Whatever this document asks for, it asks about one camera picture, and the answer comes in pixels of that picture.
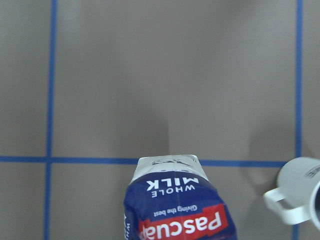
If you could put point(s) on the white mug dark interior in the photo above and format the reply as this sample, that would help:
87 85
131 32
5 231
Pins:
296 199

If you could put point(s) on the blue white milk carton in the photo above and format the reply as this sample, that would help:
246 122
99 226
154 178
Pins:
171 198

